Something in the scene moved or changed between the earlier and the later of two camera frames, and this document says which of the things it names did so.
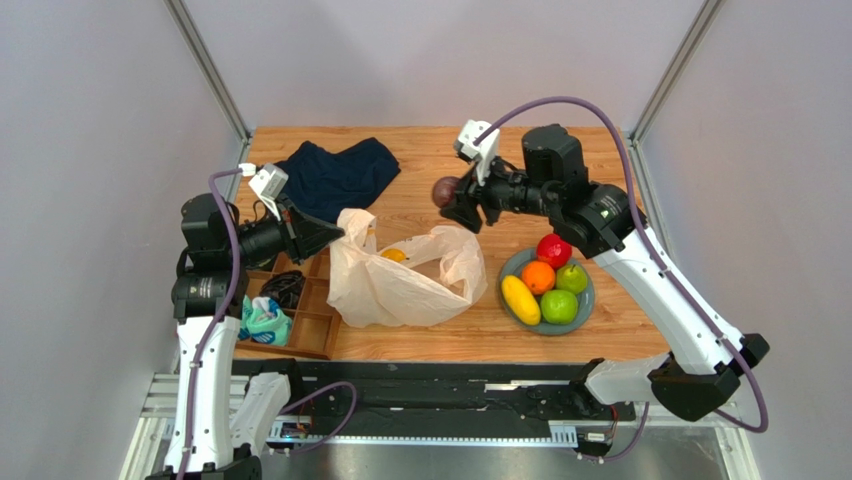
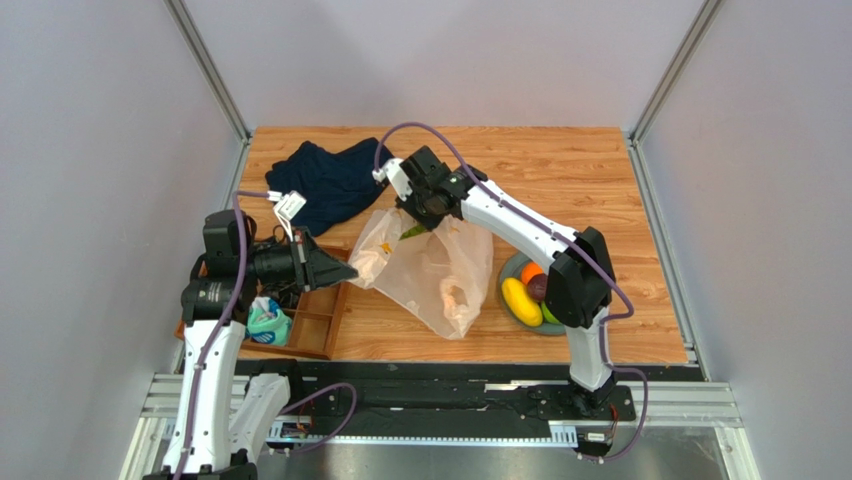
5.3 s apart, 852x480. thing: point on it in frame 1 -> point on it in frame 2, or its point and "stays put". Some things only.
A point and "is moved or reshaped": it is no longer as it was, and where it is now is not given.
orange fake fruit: x=538 y=276 stays put
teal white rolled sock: x=264 y=321 stays put
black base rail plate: x=451 y=397 stays put
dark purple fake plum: x=443 y=190 is moved or reshaped
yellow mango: x=520 y=300 stays put
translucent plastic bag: x=425 y=279 is moved or reshaped
